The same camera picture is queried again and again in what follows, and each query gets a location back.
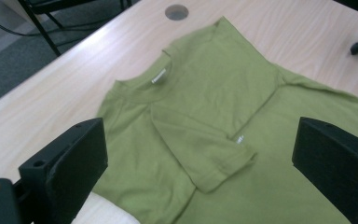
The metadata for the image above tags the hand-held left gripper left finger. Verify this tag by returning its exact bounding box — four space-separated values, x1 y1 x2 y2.
18 117 109 224

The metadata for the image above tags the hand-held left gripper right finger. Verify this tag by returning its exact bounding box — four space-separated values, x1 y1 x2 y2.
291 116 358 224

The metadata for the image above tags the green long-sleeved shirt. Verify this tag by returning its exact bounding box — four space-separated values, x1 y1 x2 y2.
91 16 358 224

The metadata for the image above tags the black folding chair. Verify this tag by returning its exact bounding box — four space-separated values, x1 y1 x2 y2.
17 0 134 58

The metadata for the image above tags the black power cable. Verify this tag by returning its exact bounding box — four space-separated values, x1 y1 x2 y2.
0 10 106 38

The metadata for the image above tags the round grey cable grommet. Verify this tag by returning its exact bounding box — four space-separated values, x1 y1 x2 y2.
164 4 189 21

